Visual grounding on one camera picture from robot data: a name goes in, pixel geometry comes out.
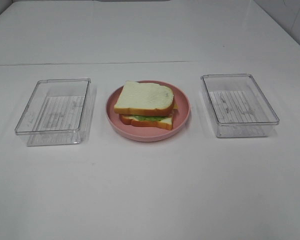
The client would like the bacon strip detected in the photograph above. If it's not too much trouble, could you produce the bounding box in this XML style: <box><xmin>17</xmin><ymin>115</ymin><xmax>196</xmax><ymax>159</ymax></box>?
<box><xmin>166</xmin><ymin>109</ymin><xmax>178</xmax><ymax>118</ymax></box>

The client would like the yellow cheese slice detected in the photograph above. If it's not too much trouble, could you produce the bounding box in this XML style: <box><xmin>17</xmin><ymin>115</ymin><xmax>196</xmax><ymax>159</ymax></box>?
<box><xmin>173</xmin><ymin>101</ymin><xmax>178</xmax><ymax>110</ymax></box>

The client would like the pink round plate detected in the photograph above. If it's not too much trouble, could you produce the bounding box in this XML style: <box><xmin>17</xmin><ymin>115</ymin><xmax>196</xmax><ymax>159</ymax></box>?
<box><xmin>105</xmin><ymin>80</ymin><xmax>191</xmax><ymax>142</ymax></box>

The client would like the right clear plastic tray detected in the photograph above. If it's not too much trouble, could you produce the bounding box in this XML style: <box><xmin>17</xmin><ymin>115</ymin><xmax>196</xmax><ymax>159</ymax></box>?
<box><xmin>201</xmin><ymin>73</ymin><xmax>280</xmax><ymax>138</ymax></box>

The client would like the bread slice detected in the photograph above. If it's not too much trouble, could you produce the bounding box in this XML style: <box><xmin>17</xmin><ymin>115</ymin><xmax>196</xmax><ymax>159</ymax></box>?
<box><xmin>114</xmin><ymin>81</ymin><xmax>175</xmax><ymax>117</ymax></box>
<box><xmin>119</xmin><ymin>114</ymin><xmax>173</xmax><ymax>131</ymax></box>

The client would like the left clear plastic tray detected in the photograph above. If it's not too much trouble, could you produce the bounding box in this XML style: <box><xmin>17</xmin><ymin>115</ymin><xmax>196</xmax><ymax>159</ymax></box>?
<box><xmin>14</xmin><ymin>78</ymin><xmax>94</xmax><ymax>147</ymax></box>

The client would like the green lettuce leaf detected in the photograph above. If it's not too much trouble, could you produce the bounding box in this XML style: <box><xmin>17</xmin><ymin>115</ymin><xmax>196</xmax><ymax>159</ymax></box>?
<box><xmin>132</xmin><ymin>115</ymin><xmax>170</xmax><ymax>122</ymax></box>

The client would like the clear plastic tray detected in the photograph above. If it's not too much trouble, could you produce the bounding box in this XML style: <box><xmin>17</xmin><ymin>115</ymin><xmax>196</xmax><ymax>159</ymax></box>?
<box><xmin>201</xmin><ymin>73</ymin><xmax>280</xmax><ymax>138</ymax></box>
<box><xmin>14</xmin><ymin>78</ymin><xmax>94</xmax><ymax>147</ymax></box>

